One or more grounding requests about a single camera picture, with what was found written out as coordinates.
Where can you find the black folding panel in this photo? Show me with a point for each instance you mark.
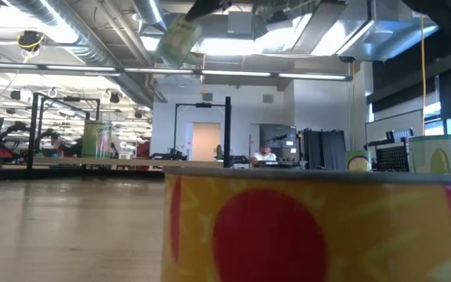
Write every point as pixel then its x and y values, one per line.
pixel 323 149

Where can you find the thin black background frame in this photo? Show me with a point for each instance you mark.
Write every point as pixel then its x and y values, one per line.
pixel 204 105

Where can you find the wooden shelf board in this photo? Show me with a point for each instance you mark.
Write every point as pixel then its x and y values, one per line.
pixel 151 162

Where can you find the white partition panel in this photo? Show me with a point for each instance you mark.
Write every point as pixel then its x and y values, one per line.
pixel 390 121

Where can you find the yellow can red circles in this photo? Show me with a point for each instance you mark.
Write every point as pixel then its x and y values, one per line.
pixel 268 235

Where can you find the grey ceiling box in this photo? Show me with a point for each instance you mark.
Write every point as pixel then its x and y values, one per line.
pixel 241 23

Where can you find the black background station frame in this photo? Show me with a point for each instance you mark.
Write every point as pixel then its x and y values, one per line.
pixel 71 99

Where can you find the long LED light bar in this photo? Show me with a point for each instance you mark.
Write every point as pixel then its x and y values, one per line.
pixel 233 73

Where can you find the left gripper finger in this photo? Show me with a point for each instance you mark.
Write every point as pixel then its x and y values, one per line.
pixel 210 6

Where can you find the green can round fruit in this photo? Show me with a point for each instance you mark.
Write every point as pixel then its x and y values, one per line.
pixel 358 162

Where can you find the black shelf side post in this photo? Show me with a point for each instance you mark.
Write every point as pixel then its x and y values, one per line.
pixel 33 129
pixel 227 129

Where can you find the green can labelled Orange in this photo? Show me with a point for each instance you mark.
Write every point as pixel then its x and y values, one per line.
pixel 96 141

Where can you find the black dome camera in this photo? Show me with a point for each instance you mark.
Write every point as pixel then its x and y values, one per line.
pixel 347 59

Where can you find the tan door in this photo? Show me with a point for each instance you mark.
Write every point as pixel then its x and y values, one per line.
pixel 206 137

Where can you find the person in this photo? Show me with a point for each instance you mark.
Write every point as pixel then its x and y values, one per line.
pixel 264 156
pixel 56 143

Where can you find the silver spiral ventilation duct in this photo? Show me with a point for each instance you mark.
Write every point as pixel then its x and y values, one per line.
pixel 88 47

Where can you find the large rectangular metal duct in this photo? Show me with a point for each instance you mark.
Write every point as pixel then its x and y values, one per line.
pixel 366 35

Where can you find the black perforated panel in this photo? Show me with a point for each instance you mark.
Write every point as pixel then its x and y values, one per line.
pixel 392 158

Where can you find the grey wall vent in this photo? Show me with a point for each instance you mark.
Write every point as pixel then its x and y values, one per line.
pixel 207 96
pixel 268 98

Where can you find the bright glass window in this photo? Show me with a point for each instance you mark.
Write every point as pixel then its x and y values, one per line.
pixel 433 125

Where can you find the black metal bracket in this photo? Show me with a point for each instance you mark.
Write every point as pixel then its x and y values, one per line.
pixel 399 135

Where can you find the dark grey machine cabinet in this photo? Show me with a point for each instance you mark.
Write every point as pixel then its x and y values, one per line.
pixel 278 133

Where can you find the yellow-green peach can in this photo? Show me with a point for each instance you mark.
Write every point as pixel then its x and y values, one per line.
pixel 178 39

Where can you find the background black robot arm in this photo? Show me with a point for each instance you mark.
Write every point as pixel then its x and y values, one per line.
pixel 170 156
pixel 241 159

